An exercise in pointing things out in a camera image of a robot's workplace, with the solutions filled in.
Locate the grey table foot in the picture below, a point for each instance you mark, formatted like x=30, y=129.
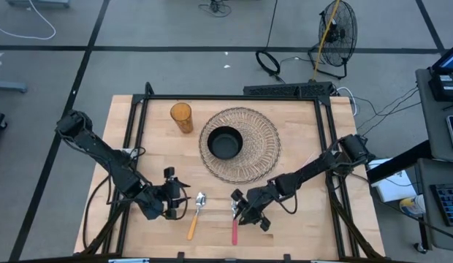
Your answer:
x=9, y=87
x=38, y=3

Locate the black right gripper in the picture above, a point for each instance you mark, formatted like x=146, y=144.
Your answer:
x=257, y=202

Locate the black perforated power strip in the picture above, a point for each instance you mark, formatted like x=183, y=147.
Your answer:
x=285, y=90

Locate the black beam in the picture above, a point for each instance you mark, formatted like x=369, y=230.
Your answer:
x=398, y=162

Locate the grey side desk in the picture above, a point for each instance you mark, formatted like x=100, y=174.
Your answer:
x=431, y=124

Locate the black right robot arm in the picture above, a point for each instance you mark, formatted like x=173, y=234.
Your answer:
x=314, y=168

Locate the white box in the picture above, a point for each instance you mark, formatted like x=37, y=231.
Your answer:
x=391, y=182

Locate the black frame clip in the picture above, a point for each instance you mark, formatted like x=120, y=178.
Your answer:
x=286, y=257
x=180, y=255

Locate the black laptop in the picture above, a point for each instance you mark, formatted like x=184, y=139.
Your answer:
x=449, y=60

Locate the white light bar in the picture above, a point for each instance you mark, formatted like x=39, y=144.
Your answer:
x=327, y=261
x=128, y=261

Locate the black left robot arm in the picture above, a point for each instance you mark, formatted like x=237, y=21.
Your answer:
x=102, y=153

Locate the round woven straw placemat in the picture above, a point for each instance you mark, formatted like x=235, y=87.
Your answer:
x=259, y=146

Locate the amber plastic tumbler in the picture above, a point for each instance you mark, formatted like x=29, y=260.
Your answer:
x=182, y=118

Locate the black keyboard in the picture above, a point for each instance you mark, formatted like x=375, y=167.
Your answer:
x=447, y=204

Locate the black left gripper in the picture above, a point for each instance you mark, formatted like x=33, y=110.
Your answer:
x=170, y=195

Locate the black device under laptop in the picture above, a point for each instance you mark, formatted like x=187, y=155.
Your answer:
x=445, y=87

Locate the black bowl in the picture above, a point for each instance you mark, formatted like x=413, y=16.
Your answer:
x=225, y=143

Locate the black floor fan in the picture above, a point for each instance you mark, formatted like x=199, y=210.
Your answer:
x=339, y=36

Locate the black metal table frame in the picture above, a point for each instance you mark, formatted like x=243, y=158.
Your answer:
x=226, y=98

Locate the white and yellow canister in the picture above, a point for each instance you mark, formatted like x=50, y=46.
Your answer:
x=413, y=205

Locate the grey keyboard desk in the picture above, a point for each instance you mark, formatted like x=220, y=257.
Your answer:
x=431, y=233

